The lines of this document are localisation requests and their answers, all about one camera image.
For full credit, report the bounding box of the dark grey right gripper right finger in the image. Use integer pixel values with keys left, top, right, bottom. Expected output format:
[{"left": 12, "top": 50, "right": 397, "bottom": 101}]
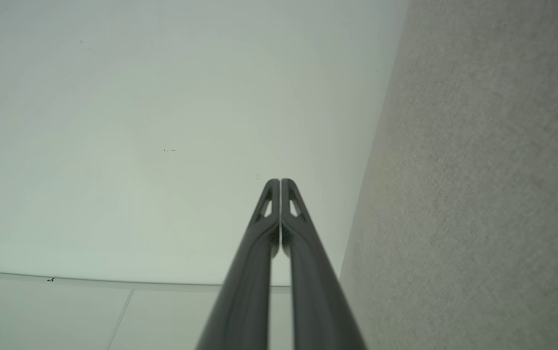
[{"left": 281, "top": 178, "right": 367, "bottom": 350}]

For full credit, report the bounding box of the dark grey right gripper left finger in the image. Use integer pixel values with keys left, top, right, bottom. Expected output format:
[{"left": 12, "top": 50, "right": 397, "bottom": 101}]
[{"left": 196, "top": 178, "right": 280, "bottom": 350}]

